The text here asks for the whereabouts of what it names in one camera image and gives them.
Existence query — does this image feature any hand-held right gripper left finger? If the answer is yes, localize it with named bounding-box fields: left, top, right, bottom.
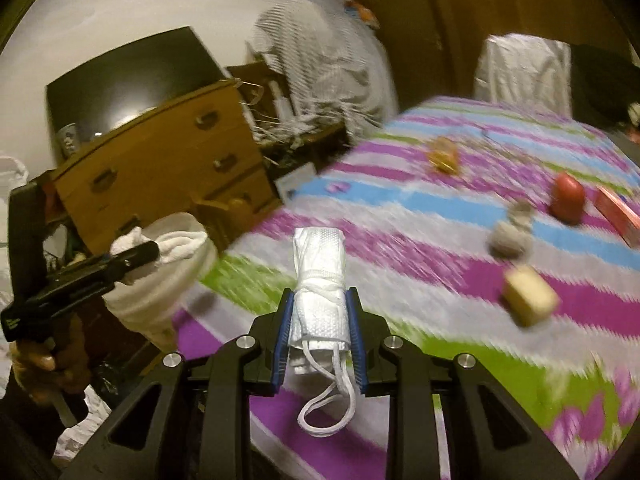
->
left=60, top=287, right=296, bottom=480

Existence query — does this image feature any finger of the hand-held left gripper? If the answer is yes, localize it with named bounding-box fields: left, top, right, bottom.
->
left=97, top=240, right=162, bottom=287

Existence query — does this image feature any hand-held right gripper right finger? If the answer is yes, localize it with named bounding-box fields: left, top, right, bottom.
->
left=345, top=287, right=583, bottom=480

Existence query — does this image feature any white paper towel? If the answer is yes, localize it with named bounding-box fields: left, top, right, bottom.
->
left=109, top=226, right=208, bottom=266

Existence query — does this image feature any white plastic bucket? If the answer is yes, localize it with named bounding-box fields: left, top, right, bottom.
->
left=102, top=212, right=219, bottom=351

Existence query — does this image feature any white face mask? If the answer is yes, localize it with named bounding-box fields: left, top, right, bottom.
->
left=291, top=226, right=358, bottom=438

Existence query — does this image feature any person's left hand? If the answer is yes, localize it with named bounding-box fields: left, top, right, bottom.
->
left=10, top=310, right=94, bottom=406

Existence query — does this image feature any striped printed tablecloth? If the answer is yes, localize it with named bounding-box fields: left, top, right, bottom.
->
left=172, top=95, right=640, bottom=480

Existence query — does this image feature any wooden chest of drawers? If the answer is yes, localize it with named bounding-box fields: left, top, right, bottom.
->
left=50, top=77, right=283, bottom=256

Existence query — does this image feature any drinking glass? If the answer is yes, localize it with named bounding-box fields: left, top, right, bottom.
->
left=56, top=124, right=81, bottom=157

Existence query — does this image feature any white cardboard box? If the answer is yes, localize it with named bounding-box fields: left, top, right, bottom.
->
left=275, top=162, right=318, bottom=206

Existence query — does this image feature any yellow sponge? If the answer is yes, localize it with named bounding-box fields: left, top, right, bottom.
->
left=501, top=266, right=561, bottom=328

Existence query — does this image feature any crumpled white tissue ball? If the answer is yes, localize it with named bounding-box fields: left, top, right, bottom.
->
left=489, top=222, right=533, bottom=261

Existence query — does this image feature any black flat screen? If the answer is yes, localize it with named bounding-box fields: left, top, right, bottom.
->
left=46, top=26, right=231, bottom=161

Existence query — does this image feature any small yellow packet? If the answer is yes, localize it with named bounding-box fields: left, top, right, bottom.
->
left=427, top=136, right=461, bottom=176

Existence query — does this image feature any crumpled beige paper wad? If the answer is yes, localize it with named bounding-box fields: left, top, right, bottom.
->
left=509, top=201, right=536, bottom=228

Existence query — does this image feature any grey striped shirt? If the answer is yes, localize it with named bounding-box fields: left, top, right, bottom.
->
left=247, top=0, right=398, bottom=136

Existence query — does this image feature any pink box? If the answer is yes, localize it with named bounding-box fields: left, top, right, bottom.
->
left=594, top=185, right=640, bottom=248

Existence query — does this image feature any brown wooden door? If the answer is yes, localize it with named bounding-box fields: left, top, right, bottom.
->
left=345, top=0, right=451, bottom=111

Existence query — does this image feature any small colourful packet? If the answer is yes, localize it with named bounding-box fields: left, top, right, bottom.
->
left=345, top=0, right=381, bottom=28

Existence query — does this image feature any white cable bundle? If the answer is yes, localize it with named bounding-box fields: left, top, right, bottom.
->
left=240, top=77, right=346, bottom=151

